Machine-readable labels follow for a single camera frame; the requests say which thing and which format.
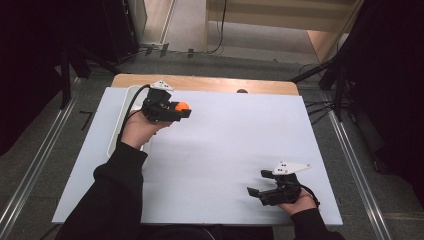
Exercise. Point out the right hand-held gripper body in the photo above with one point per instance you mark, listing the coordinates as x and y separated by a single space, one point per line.
283 191

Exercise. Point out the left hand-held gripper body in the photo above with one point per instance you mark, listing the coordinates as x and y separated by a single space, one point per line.
158 106

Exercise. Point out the orange ball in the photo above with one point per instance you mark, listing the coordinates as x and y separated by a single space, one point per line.
182 106

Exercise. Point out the long white plastic bin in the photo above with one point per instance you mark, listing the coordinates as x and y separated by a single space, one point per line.
116 130

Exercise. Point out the person's right hand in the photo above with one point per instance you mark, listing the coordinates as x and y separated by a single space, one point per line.
301 205

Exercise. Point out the person's left hand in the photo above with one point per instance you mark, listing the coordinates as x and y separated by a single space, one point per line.
140 130

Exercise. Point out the wooden table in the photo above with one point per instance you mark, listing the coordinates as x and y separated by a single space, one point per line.
206 82

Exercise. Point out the white board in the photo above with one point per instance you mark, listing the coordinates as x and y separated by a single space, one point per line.
226 140

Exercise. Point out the small dark knob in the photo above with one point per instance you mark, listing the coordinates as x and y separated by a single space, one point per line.
242 90

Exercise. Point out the person's torso dark clothing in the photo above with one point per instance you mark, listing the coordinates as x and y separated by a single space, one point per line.
206 233

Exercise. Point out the dark cabinet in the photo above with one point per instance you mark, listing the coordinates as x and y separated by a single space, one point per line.
125 26

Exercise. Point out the black metal stand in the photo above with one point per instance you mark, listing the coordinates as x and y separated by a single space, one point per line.
66 80
338 76

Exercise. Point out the light wooden shelf unit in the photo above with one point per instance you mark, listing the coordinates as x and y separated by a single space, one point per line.
283 16

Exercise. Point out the aluminium floor rail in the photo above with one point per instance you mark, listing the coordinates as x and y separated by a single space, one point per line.
361 180
31 173

